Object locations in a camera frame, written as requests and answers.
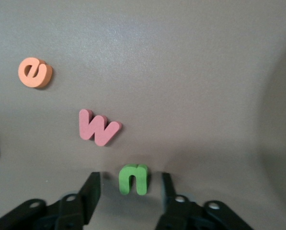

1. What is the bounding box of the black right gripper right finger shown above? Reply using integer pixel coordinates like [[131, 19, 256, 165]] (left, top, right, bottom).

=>
[[154, 172, 253, 230]]

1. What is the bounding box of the brown table cover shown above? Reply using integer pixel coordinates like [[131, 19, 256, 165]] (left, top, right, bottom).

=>
[[0, 0, 286, 230]]

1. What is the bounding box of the pink foam letter w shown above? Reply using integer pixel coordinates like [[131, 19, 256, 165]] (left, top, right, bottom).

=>
[[79, 109, 123, 147]]

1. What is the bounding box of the green foam letter n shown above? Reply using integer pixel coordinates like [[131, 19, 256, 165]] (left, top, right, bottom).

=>
[[118, 163, 149, 196]]

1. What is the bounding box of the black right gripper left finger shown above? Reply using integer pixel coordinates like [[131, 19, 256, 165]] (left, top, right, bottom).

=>
[[0, 172, 102, 230]]

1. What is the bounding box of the orange foam letter e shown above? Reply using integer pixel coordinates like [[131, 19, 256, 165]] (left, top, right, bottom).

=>
[[18, 57, 53, 89]]

